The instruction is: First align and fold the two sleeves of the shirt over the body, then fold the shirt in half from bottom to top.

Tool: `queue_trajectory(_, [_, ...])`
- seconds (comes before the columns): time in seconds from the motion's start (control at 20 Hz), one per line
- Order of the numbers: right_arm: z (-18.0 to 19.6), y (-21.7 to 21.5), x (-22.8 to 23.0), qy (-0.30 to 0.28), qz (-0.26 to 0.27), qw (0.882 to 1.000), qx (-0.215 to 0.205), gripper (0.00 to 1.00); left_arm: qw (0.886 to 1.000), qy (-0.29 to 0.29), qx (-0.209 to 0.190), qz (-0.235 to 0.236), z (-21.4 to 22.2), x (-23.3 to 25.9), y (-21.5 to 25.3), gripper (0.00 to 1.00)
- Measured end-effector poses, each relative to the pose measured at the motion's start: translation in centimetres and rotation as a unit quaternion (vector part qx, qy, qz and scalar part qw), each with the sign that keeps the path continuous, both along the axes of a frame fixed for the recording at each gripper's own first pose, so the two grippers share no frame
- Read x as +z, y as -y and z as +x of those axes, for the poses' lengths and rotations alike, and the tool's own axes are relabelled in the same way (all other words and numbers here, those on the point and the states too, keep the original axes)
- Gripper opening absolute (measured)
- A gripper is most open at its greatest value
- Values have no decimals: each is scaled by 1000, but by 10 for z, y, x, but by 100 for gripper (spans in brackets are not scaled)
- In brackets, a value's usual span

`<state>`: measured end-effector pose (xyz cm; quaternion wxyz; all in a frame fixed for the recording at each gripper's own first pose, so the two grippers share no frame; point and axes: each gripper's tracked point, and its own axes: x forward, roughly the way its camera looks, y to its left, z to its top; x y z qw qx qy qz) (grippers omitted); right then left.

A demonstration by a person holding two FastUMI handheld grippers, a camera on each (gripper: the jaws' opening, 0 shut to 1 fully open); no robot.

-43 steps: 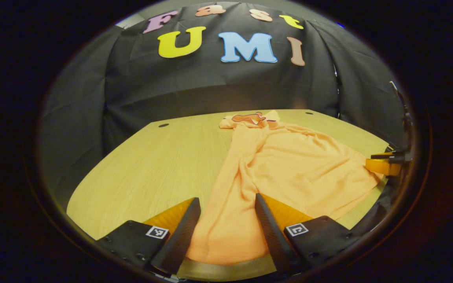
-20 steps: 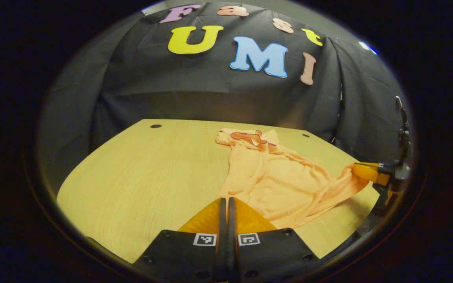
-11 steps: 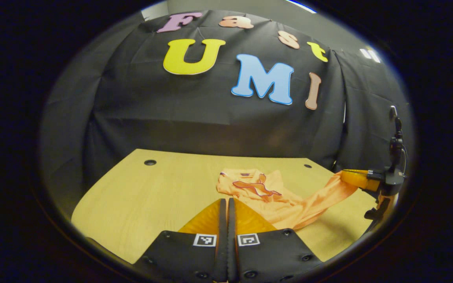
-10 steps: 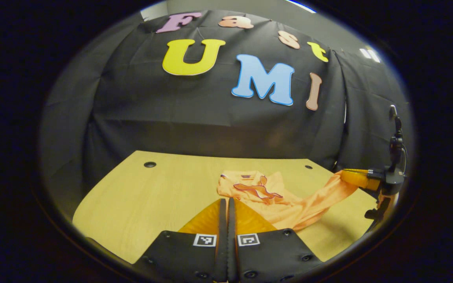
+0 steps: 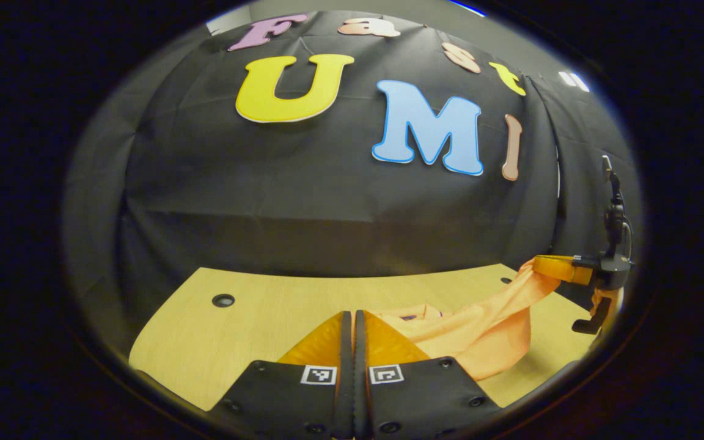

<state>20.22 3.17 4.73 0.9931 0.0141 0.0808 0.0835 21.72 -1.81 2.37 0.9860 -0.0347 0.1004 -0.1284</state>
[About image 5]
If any black backdrop cloth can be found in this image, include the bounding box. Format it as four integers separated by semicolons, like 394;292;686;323
62;9;643;355

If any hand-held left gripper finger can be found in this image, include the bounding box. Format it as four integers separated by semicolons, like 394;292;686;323
205;310;354;440
354;309;502;440

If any orange T-shirt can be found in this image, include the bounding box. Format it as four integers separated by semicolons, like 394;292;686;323
376;257;563;381

